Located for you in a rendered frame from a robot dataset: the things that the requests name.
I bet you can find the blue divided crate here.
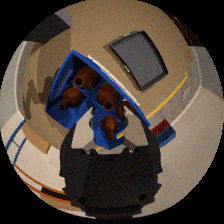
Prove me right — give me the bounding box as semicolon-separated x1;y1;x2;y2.
45;50;151;150

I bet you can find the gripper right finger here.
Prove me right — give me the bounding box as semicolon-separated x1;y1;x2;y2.
122;106;163;174

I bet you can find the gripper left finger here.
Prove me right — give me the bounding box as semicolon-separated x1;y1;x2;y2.
59;107;96;177

